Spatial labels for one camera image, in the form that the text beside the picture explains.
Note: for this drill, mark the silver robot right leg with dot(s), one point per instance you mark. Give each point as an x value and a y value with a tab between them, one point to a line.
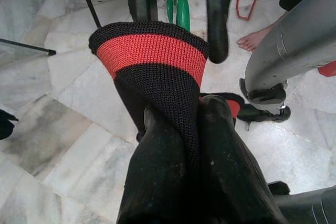
275	58

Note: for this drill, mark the dark polo shirt red collar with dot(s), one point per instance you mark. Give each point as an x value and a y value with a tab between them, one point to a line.
152	77

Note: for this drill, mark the green plastic hanger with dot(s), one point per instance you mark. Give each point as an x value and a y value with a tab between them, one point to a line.
183	3

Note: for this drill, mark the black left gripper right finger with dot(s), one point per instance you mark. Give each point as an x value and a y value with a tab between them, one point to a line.
225	155

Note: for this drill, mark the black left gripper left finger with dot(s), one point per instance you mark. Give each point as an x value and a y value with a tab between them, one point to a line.
157	182

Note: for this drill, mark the person's bare foot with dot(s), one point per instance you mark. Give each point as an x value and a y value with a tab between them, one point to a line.
252	41

